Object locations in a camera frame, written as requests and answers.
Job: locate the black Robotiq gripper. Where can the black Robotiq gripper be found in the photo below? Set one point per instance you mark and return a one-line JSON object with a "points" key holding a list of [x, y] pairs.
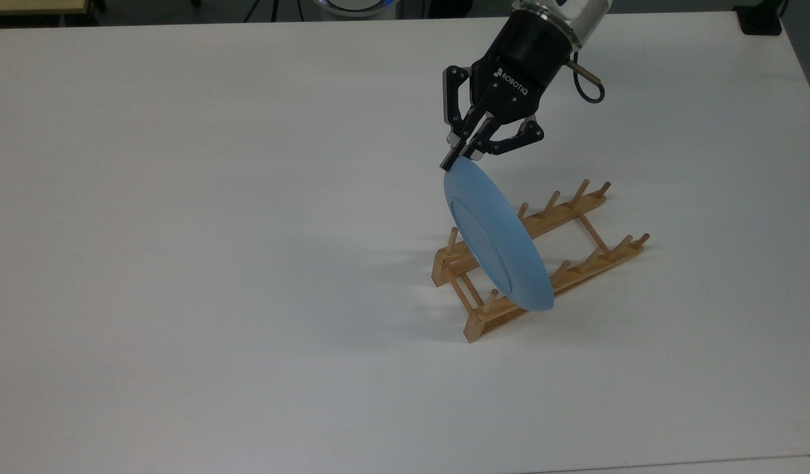
{"points": [[520, 66]]}

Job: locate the white and blue robot base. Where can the white and blue robot base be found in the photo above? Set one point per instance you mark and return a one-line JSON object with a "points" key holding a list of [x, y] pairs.
{"points": [[355, 4]]}

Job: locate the wooden plate rack with pegs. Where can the wooden plate rack with pegs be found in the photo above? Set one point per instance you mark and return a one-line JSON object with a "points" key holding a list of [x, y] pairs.
{"points": [[497, 315]]}

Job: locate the yellow wooden side table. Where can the yellow wooden side table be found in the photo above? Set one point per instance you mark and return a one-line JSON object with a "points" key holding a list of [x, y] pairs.
{"points": [[29, 6]]}

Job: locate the black tripod legs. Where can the black tripod legs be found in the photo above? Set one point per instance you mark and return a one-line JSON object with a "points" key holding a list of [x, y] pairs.
{"points": [[273, 9]]}

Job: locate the black table clamp block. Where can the black table clamp block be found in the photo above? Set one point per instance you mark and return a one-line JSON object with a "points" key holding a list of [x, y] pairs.
{"points": [[759, 20]]}

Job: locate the blue round plate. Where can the blue round plate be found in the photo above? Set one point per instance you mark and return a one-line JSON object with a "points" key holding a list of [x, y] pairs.
{"points": [[494, 230]]}

